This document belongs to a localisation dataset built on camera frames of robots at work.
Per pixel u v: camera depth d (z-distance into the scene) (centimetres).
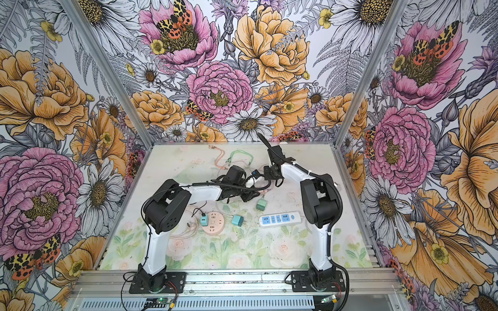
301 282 74
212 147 119
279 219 88
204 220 83
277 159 82
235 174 80
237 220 89
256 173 87
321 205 54
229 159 115
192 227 86
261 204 94
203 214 83
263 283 76
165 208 54
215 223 87
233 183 80
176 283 73
